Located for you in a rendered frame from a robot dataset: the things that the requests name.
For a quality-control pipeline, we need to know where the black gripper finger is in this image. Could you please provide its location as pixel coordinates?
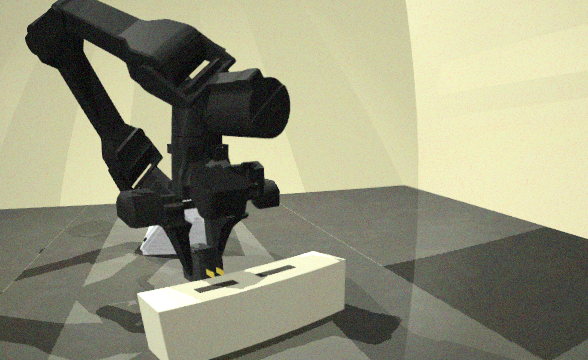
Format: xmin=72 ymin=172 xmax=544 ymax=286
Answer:
xmin=159 ymin=220 xmax=193 ymax=276
xmin=204 ymin=212 xmax=249 ymax=254

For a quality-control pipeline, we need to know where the black two-prong charger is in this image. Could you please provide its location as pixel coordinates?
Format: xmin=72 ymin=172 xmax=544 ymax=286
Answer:
xmin=183 ymin=242 xmax=224 ymax=282

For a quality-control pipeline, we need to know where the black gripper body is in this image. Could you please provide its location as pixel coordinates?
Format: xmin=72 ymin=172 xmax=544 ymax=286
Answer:
xmin=116 ymin=135 xmax=280 ymax=228

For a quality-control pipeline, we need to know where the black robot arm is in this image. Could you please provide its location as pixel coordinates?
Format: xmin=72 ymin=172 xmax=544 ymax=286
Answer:
xmin=25 ymin=0 xmax=290 ymax=220

